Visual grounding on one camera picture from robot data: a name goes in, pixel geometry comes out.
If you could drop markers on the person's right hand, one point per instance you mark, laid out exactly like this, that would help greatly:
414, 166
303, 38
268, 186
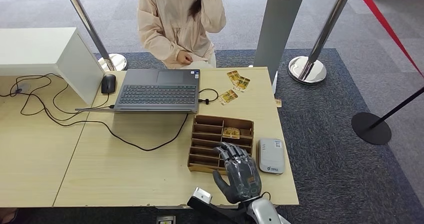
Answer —
184, 57

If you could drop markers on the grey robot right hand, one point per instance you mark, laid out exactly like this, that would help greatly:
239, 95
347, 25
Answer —
242, 179

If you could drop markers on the yellow hotel key card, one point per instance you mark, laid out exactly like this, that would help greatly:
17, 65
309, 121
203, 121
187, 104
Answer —
231, 133
242, 83
228, 97
233, 77

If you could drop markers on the black computer mouse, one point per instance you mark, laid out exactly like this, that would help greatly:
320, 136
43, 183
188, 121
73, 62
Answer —
108, 83

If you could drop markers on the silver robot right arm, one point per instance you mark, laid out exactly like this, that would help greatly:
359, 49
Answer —
265, 212

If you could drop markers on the grey white card reader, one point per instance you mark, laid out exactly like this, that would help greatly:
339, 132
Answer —
271, 156

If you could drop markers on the person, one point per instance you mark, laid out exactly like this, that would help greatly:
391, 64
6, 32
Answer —
165, 21

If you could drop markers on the wooden card organizer tray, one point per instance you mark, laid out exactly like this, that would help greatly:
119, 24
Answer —
205, 130

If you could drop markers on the small tan card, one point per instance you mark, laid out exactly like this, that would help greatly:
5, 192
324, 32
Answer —
278, 103

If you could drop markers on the dark grey laptop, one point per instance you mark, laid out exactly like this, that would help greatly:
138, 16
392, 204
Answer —
159, 95

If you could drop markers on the grey kiosk pillar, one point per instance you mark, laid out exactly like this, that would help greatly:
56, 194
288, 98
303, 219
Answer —
278, 27

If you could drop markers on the metal floor socket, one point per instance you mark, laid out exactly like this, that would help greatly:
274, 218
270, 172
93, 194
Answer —
165, 220

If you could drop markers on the white box cabinet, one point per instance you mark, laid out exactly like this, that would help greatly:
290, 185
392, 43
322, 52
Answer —
33, 47

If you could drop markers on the red barrier belt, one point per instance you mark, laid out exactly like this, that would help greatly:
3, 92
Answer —
381, 17

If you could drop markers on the dark brown rounded object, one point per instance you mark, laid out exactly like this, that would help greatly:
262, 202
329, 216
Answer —
6, 217

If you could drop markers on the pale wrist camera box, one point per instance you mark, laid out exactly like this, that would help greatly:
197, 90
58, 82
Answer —
202, 195

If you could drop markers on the chrome stanchion post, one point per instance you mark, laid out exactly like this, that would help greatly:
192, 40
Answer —
84, 17
308, 70

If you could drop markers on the black stanchion post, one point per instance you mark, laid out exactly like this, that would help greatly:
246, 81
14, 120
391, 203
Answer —
371, 128

